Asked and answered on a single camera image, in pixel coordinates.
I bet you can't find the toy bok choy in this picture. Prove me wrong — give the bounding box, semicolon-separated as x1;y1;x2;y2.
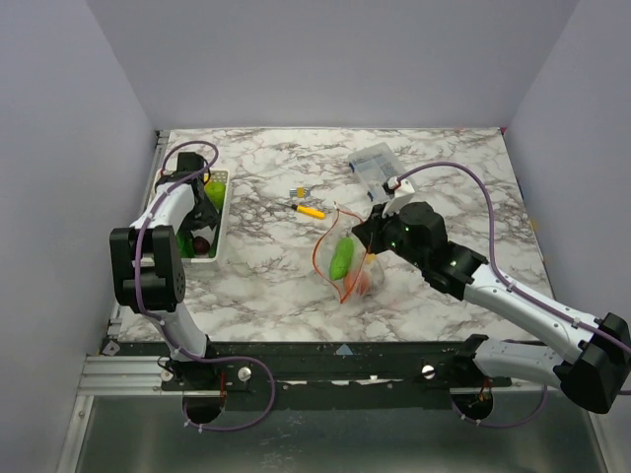
176;232;195;259

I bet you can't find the dark red toy plum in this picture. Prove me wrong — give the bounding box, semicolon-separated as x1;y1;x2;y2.
192;236;211;257

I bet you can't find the small striped connector block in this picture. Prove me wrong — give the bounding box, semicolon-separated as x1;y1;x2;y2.
289;187;311;199

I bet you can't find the clear plastic parts box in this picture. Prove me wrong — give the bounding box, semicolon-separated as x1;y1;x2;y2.
348;142;405;204

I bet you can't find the clear bag with orange zipper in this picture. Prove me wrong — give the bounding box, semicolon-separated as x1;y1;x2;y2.
312;203;385;304

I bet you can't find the white plastic basket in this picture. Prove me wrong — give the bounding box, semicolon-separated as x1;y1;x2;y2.
150;168;232;265

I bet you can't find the green toy lime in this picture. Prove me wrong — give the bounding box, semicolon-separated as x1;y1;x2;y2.
204;181;226;211

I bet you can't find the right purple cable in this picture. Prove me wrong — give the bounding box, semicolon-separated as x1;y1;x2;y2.
384;161;631;429

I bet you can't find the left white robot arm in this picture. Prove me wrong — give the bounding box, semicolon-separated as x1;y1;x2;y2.
109;152;220;389

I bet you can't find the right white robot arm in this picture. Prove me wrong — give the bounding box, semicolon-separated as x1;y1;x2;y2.
352;202;630;414

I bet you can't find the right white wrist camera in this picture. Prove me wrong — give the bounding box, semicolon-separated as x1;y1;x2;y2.
382;176;416;217

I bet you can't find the green toy leaf vegetable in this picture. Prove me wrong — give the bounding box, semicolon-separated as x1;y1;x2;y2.
329;236;355;281

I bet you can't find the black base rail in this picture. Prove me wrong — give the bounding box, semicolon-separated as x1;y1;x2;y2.
162;339;514;410

